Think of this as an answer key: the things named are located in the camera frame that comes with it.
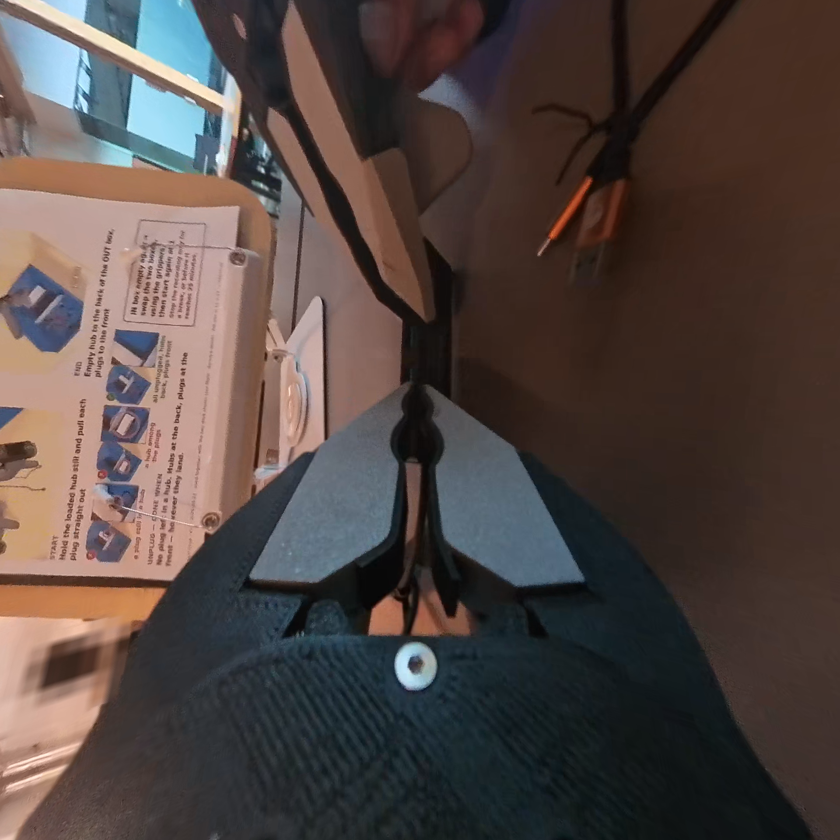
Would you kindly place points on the black plastic usb hub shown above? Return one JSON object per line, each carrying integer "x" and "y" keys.
{"x": 433, "y": 341}

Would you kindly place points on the person's right hand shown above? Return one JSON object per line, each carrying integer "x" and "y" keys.
{"x": 426, "y": 39}

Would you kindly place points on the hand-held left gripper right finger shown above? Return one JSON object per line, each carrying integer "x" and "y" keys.
{"x": 505, "y": 512}

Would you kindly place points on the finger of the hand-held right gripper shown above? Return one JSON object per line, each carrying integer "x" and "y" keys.
{"x": 308, "y": 177}
{"x": 328, "y": 85}

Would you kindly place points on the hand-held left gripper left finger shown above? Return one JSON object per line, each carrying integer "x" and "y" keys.
{"x": 328, "y": 512}

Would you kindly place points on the printed instruction sheet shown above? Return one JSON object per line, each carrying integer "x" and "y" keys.
{"x": 98, "y": 394}

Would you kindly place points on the white stand base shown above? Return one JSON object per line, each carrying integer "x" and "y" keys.
{"x": 308, "y": 367}

